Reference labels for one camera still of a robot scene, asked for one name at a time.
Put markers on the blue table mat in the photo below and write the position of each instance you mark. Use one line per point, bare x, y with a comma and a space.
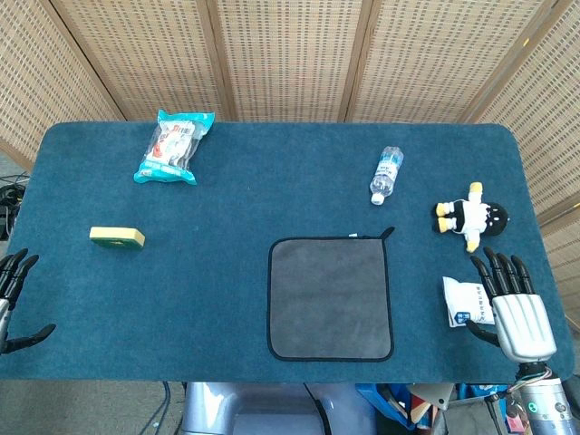
204, 294

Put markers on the yellow green sponge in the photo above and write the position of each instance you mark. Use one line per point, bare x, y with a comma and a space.
115, 235

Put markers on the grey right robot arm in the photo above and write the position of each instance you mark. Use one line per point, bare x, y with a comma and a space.
546, 408

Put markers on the bamboo folding screen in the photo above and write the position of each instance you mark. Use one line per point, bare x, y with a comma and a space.
290, 54

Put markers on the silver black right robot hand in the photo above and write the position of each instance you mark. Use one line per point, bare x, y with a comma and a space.
521, 321

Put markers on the white wet wipes packet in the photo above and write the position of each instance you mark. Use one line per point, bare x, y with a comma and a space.
466, 299

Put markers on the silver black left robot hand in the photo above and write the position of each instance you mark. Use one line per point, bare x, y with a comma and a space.
11, 276

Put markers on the grey robot torso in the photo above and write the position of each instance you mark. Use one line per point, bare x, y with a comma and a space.
272, 412

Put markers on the blue storage box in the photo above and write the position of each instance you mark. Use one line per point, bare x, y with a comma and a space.
371, 401

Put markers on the black white yellow plush toy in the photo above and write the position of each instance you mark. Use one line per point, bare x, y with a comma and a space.
473, 215

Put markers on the teal snack bag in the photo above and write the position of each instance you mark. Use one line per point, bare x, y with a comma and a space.
172, 149

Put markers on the green and grey cloth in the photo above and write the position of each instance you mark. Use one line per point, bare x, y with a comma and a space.
331, 299

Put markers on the clear plastic water bottle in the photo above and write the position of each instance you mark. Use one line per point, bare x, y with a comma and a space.
387, 174

